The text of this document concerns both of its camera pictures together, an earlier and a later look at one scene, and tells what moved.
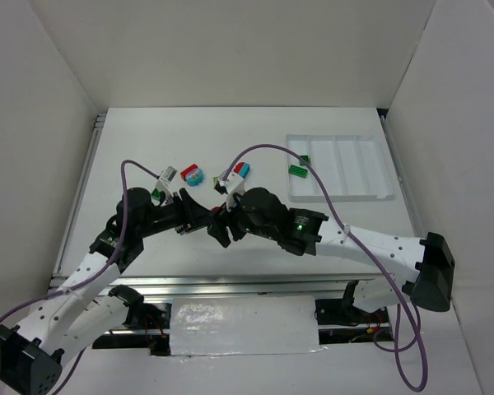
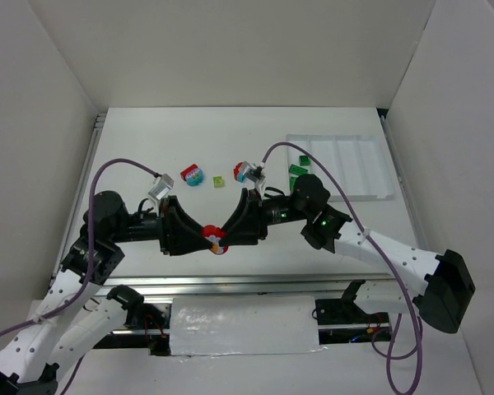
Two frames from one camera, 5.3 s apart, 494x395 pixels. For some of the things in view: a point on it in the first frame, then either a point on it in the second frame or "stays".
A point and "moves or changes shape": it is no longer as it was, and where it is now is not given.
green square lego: x=156 y=193 moves or changes shape
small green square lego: x=305 y=158 stays
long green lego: x=298 y=170 stays
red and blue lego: x=242 y=169 stays
